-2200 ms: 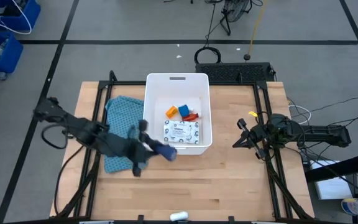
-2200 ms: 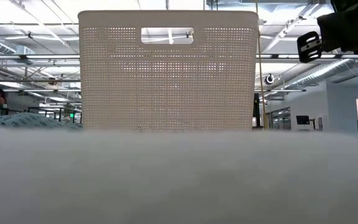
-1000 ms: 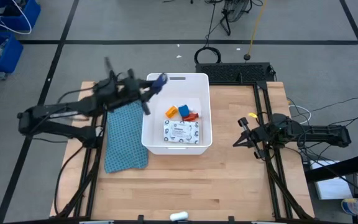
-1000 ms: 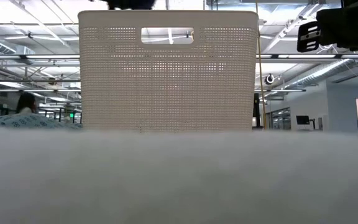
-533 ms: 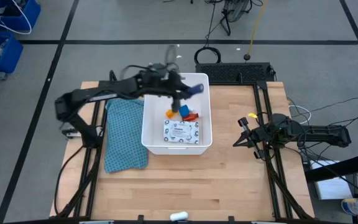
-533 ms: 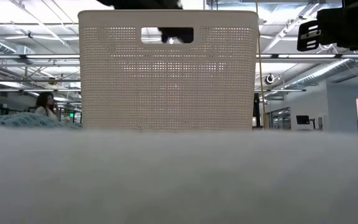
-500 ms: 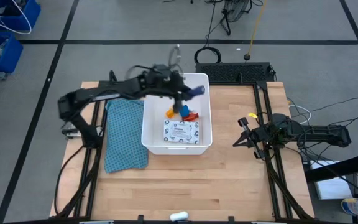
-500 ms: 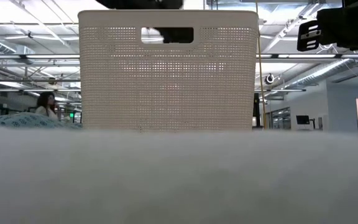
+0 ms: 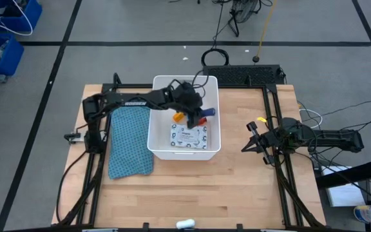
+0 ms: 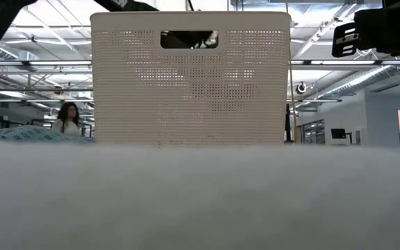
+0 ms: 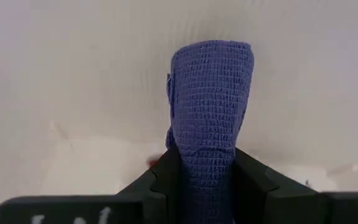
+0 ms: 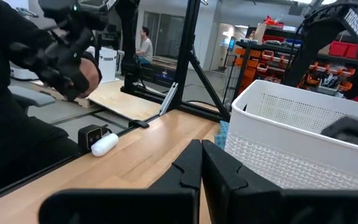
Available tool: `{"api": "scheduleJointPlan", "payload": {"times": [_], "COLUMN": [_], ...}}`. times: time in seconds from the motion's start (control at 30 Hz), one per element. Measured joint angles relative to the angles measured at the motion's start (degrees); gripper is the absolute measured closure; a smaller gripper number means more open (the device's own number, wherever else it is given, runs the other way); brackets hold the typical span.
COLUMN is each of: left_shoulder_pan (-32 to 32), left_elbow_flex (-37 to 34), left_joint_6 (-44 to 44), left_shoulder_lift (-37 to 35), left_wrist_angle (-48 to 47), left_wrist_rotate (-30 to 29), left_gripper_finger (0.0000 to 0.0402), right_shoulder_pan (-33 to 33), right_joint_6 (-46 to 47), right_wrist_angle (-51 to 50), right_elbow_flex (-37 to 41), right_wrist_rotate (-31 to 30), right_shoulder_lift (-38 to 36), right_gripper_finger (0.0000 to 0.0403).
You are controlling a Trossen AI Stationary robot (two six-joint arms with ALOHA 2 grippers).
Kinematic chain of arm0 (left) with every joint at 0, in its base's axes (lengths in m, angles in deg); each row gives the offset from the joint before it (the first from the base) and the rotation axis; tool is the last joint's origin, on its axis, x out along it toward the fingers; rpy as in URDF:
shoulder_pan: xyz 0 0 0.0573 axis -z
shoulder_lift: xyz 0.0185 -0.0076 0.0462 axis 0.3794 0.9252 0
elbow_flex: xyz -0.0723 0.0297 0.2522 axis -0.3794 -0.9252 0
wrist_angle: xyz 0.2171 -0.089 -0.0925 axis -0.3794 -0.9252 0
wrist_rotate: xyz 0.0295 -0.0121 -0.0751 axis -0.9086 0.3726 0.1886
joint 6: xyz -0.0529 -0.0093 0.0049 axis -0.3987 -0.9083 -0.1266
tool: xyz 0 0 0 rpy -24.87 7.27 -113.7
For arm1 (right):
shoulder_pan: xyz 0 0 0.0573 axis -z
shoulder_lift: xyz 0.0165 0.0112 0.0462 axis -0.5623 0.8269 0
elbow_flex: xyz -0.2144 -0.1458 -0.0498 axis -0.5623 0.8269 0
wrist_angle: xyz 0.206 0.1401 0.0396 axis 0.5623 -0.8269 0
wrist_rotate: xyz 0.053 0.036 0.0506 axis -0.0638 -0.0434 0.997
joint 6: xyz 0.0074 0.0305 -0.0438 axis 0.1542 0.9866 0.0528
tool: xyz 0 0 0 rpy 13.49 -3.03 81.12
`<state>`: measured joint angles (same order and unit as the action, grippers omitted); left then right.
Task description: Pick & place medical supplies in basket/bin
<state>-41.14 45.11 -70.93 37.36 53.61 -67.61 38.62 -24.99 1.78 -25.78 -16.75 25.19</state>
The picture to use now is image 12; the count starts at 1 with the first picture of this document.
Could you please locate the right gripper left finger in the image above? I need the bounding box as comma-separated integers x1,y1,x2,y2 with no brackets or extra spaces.
38,139,203,224

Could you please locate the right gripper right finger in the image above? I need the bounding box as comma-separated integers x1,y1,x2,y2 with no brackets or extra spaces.
201,139,358,224

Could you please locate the white perforated plastic basket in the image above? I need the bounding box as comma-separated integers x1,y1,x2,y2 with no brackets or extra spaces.
224,79,358,191

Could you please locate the red storage bin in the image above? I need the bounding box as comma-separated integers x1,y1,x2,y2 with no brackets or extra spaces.
345,43,358,60
328,40,348,57

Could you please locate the teal patterned cloth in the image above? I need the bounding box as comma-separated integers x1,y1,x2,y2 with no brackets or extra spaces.
213,120,231,150

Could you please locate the white small object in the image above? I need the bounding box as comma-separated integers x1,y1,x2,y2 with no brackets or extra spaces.
90,133,120,157

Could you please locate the background wooden table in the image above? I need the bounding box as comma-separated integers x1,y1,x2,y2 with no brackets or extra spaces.
31,79,163,121

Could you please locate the black shelving with orange bins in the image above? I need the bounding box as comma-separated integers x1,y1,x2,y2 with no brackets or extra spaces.
233,40,358,97

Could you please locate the tan cardboard box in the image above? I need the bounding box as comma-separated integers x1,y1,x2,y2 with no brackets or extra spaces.
253,22,269,44

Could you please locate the person's hand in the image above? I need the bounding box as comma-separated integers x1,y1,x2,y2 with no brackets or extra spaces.
79,58,101,98

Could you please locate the white box with black logo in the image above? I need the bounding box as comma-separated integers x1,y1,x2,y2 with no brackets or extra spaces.
85,46,118,84

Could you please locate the tablet with blue screen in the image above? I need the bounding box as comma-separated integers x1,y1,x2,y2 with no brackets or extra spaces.
227,35,237,53

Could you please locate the seated person by window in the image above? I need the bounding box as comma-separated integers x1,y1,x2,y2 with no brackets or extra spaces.
135,26,154,65

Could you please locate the low white object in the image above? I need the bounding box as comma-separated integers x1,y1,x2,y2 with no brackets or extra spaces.
9,67,40,81

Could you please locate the black frame clamp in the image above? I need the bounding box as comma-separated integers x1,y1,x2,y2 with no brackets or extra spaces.
128,119,150,129

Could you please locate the small black table camera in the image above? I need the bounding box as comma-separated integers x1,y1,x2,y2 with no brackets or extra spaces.
77,124,109,154

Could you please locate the silver angle bracket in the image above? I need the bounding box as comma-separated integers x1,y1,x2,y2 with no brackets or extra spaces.
158,82,179,116

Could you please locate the wire mesh cart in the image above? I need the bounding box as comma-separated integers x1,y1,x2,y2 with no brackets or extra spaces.
223,63,244,105

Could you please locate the black metal rig frame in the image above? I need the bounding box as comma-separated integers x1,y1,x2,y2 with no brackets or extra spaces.
0,0,231,208

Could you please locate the black teleoperation handle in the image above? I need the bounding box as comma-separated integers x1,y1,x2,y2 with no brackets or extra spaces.
37,0,110,101

